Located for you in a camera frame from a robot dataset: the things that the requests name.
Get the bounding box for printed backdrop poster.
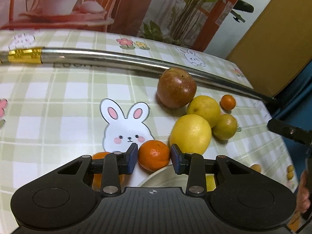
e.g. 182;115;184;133
1;0;270;58

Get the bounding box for checked bunny tablecloth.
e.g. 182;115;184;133
1;30;299;233

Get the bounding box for telescopic metal rake pole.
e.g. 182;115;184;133
1;47;274;102

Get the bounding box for dark red apple rear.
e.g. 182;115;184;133
157;68;197;109

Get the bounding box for large yellow citrus front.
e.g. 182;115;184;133
169;114;212;155

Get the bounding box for yellow-green small citrus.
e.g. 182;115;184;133
212;114;238;141

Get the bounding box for yellow citrus rear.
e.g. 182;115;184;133
186;95;221;128

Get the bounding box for wooden door panel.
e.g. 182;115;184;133
227;0;311;97

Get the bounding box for beige round plate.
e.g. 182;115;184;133
138;165;188;192

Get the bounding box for orange mandarin on table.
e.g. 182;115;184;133
92;152;125;191

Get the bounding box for yellow-green fruit on plate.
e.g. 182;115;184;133
206;174;216;192

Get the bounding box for right hand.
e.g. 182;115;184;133
296;170;311;213

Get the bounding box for tiny orange mandarin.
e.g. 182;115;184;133
220;95;236;111

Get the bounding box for black exercise bike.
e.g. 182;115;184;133
230;0;254;23

